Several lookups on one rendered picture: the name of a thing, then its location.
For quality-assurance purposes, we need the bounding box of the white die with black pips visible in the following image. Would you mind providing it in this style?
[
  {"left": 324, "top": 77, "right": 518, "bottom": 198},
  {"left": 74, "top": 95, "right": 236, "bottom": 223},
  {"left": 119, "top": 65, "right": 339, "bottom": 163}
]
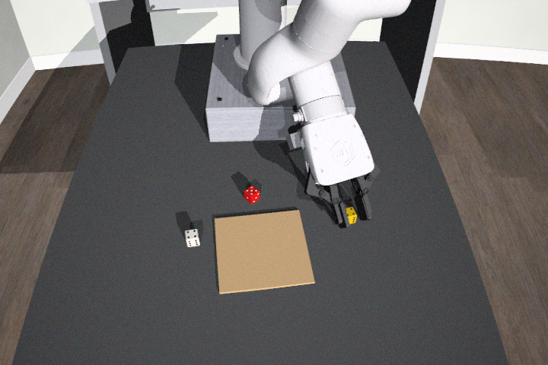
[{"left": 185, "top": 229, "right": 200, "bottom": 247}]

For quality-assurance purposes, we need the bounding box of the tan square mat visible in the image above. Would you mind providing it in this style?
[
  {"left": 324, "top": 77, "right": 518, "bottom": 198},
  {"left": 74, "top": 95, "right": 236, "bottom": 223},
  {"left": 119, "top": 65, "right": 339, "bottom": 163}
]
[{"left": 215, "top": 210, "right": 315, "bottom": 294}]

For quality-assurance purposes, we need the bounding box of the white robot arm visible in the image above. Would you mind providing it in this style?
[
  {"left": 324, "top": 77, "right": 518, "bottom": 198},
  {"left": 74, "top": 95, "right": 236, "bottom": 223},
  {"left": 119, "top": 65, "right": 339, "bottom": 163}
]
[{"left": 233, "top": 0, "right": 411, "bottom": 125}]

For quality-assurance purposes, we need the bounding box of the red die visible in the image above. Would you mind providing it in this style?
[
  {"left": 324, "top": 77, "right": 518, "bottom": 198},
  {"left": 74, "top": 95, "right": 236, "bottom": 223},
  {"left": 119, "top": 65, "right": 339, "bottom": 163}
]
[{"left": 244, "top": 186, "right": 260, "bottom": 204}]

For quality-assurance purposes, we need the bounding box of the yellow die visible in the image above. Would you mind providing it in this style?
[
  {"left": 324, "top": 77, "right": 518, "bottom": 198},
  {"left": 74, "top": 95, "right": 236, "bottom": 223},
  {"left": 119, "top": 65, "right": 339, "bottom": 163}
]
[{"left": 346, "top": 207, "right": 357, "bottom": 224}]

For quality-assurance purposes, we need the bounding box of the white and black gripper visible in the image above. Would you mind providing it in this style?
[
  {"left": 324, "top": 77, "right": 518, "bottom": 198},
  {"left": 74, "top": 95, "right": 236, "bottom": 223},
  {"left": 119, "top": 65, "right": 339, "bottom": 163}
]
[{"left": 300, "top": 112, "right": 380, "bottom": 228}]

